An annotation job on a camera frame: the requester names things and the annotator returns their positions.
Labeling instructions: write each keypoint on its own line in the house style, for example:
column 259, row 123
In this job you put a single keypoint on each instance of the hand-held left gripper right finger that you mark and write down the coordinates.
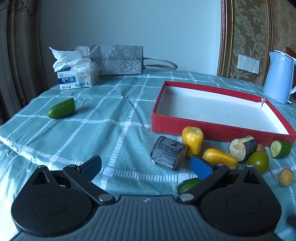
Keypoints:
column 201, row 168

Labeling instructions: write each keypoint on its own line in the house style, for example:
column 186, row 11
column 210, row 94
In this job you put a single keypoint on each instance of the dark brown wooden furniture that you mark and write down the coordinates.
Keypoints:
column 291, row 52

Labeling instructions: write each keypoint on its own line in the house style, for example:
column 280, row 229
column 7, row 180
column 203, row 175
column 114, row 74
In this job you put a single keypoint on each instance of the eggplant chunk with pale flesh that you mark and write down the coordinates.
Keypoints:
column 241, row 148

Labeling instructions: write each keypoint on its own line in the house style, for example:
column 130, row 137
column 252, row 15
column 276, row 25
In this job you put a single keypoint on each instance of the teal plaid blanket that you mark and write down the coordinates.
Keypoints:
column 104, row 129

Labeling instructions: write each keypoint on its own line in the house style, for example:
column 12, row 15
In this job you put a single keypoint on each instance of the gold ornate wall frame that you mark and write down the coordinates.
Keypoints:
column 225, row 34

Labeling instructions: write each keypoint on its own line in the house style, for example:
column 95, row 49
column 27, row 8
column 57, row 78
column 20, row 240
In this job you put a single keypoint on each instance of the grey patterned paper bag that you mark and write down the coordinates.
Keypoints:
column 118, row 60

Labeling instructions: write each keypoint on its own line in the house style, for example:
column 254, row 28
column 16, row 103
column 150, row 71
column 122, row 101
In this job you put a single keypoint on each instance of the white wall switch panel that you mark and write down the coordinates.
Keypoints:
column 248, row 63

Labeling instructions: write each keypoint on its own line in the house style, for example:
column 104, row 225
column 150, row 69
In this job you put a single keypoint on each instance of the dark eggplant chunk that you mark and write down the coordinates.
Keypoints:
column 167, row 153

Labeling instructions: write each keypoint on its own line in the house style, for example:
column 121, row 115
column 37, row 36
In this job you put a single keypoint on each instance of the cucumber end piece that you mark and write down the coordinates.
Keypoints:
column 187, row 185

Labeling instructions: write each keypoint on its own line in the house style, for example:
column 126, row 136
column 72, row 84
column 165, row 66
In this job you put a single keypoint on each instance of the red shallow box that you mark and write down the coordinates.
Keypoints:
column 215, row 111

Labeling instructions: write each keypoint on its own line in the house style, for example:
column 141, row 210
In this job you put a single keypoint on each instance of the yellow pepper piece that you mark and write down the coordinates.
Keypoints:
column 192, row 141
column 219, row 158

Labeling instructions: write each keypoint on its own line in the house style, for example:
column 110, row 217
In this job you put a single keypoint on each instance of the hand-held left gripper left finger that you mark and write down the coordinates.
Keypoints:
column 91, row 169

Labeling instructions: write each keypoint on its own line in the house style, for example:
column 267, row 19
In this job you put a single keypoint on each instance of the brown patterned curtain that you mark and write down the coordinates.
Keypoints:
column 18, row 58

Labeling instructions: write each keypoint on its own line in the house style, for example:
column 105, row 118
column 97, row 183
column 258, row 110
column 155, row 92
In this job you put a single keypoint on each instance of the small brown fruit piece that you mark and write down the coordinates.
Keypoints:
column 260, row 148

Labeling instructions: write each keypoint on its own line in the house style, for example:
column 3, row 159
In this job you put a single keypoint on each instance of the white tissue pack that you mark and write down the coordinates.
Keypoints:
column 77, row 76

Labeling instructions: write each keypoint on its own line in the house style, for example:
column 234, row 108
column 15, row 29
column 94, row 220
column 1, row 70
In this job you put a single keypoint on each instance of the light blue electric kettle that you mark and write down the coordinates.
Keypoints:
column 278, row 78

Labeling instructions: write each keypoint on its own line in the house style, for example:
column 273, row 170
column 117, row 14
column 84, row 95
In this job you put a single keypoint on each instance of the long green cucumber half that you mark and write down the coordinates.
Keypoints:
column 61, row 108

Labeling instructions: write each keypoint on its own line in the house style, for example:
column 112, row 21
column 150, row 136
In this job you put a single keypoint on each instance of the large green grape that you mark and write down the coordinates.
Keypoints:
column 258, row 161

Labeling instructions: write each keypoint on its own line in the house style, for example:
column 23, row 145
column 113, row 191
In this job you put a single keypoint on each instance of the short cucumber piece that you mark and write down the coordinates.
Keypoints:
column 280, row 149

